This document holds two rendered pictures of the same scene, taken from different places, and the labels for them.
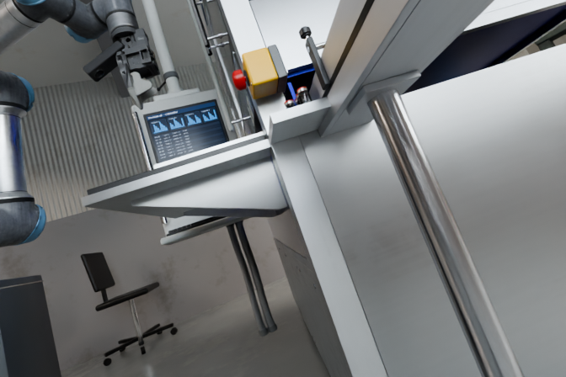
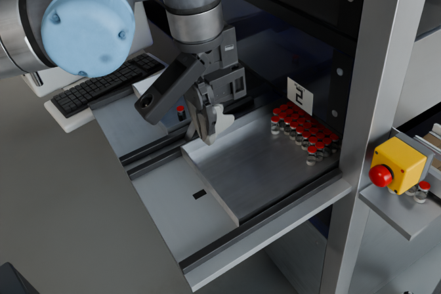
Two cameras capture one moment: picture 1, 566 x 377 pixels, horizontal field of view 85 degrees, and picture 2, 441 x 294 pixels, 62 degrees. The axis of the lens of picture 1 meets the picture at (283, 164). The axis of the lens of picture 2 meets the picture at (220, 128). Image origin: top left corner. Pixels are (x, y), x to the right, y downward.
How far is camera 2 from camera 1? 98 cm
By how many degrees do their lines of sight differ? 54
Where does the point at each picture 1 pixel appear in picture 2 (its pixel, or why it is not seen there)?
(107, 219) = not seen: outside the picture
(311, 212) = (357, 230)
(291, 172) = (358, 210)
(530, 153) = not seen: outside the picture
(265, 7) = (423, 50)
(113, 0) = not seen: outside the picture
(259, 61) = (415, 174)
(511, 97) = not seen: outside the picture
